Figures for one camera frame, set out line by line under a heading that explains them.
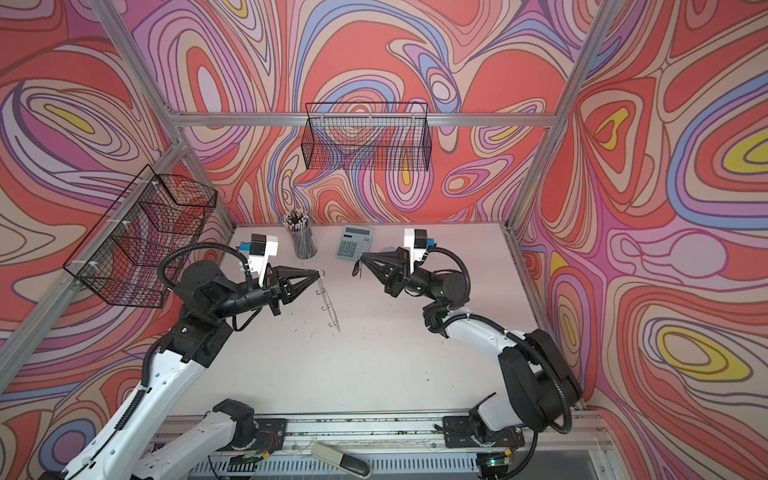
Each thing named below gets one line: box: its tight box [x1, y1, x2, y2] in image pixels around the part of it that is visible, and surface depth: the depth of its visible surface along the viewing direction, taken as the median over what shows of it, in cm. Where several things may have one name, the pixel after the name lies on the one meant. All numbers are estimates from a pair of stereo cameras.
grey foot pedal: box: [311, 442, 373, 479], surface depth 68 cm
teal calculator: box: [336, 225, 372, 261], surface depth 113 cm
